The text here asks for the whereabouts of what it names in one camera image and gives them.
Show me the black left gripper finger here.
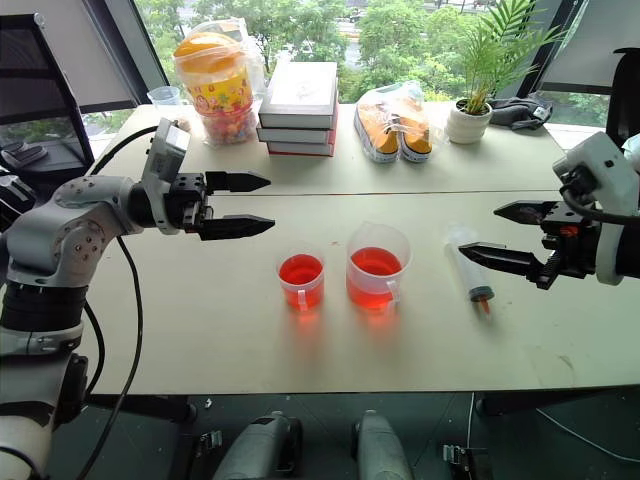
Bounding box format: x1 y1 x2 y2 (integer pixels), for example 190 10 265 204
204 170 272 196
198 214 277 243

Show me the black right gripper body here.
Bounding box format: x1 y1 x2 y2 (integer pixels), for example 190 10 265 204
536 199 602 292

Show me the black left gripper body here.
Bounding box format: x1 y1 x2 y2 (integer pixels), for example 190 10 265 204
167 172 215 235

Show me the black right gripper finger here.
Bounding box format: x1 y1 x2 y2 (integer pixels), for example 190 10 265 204
493 200 547 227
457 241 547 284

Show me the clear plastic syringe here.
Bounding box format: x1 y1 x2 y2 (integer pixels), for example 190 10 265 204
445 224 497 322

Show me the small beaker red liquid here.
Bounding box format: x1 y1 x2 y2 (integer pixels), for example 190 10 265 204
275 252 327 314

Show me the empty clear measuring cup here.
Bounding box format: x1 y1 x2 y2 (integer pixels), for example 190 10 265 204
146 85 182 114

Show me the large beaker red liquid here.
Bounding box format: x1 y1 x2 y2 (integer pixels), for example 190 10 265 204
345 220 413 315

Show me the red cover book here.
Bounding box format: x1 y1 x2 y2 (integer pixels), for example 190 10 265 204
265 134 337 158

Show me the thin grey edge book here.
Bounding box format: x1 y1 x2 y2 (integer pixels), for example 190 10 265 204
255 119 337 146

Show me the yellow lid snack jar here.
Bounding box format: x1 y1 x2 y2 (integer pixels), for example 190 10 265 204
172 18 263 149

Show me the grey cloth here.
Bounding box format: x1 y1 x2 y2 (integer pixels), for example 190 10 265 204
486 96 555 132

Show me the white ribbed plant pot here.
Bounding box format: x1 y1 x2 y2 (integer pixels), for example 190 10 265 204
444 98 495 146

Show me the thick white cover book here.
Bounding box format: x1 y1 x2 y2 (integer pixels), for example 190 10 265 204
257 60 340 130

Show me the yellow canvas shoe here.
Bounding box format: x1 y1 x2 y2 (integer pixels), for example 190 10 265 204
353 99 402 165
397 97 434 165

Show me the black office chair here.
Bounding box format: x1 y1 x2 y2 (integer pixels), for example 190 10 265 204
605 47 640 151

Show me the green palm plant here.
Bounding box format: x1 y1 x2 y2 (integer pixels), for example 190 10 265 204
457 0 569 114

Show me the black metal rack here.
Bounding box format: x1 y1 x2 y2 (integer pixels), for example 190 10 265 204
0 13 96 182

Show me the grey rounded robot leg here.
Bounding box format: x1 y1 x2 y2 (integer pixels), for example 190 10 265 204
351 408 414 480
212 410 304 480

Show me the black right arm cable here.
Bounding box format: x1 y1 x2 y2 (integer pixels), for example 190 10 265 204
558 185 640 225

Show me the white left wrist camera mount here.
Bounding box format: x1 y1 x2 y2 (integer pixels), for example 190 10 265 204
141 117 192 236

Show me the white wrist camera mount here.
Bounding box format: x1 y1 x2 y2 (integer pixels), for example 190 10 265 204
141 117 192 236
551 131 640 287

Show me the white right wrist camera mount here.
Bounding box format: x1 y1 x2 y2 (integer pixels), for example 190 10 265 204
551 131 640 287

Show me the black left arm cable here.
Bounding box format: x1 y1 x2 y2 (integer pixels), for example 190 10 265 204
82 124 161 480

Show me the short black arm cable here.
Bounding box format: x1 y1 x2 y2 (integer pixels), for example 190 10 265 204
82 301 107 399

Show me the white floor cable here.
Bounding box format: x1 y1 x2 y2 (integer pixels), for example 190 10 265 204
465 391 640 464

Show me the black table frame bar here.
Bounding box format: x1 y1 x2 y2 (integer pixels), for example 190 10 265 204
82 393 198 424

